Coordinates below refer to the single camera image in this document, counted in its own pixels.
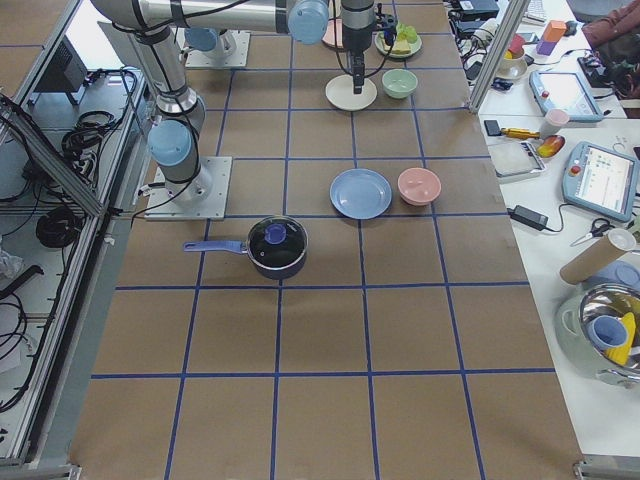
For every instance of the black phone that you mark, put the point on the black phone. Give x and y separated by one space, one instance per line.
492 128

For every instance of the purple block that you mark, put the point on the purple block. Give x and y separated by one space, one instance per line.
545 47

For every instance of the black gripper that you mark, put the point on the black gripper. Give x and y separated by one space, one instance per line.
357 42

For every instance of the aluminium frame post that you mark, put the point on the aluminium frame post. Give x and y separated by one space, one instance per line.
507 26

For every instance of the upper teach pendant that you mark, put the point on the upper teach pendant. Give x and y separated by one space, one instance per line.
565 91

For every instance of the blue cup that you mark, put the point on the blue cup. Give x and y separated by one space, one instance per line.
607 332

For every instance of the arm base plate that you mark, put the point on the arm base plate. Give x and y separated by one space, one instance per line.
205 198
218 50

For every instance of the mango toy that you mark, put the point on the mango toy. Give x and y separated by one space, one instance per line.
550 146

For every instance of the white bowl with fruit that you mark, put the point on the white bowl with fruit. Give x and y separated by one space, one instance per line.
513 66

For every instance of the white cup with lid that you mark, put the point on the white cup with lid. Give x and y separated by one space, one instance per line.
553 121

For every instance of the cardboard tube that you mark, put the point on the cardboard tube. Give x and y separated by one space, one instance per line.
616 243

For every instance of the green plate with sandwich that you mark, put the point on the green plate with sandwich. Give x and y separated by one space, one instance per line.
380 45

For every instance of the lower teach pendant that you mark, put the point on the lower teach pendant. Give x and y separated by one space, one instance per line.
601 180

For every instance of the pink plate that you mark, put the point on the pink plate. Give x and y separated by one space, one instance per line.
330 36

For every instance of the yellow handled tool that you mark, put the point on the yellow handled tool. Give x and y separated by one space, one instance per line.
522 134

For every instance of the orange block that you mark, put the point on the orange block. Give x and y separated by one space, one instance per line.
554 31

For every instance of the green bowl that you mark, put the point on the green bowl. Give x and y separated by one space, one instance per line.
399 83

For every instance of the lettuce leaf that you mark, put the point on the lettuce leaf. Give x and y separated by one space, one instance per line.
406 33

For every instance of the silver digital scale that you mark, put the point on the silver digital scale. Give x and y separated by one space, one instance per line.
515 160

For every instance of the teach pendant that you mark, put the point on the teach pendant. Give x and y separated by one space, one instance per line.
565 91
601 180

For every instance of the cream plate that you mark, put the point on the cream plate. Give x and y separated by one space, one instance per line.
339 92

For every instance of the light blue plate stack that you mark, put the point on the light blue plate stack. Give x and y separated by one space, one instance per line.
616 281

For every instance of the glass saucepan lid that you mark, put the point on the glass saucepan lid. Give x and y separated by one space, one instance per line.
277 242

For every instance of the scissors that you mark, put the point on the scissors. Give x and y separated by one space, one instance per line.
599 227

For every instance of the pink bowl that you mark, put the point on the pink bowl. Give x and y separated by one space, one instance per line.
419 186

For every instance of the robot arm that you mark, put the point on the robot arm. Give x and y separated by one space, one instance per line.
148 26
352 24

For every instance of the black power adapter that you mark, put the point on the black power adapter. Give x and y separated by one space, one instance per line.
528 217

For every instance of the bread slice on plate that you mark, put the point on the bread slice on plate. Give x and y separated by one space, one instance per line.
400 48

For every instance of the steel mixing bowl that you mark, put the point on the steel mixing bowl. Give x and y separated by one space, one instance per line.
616 366

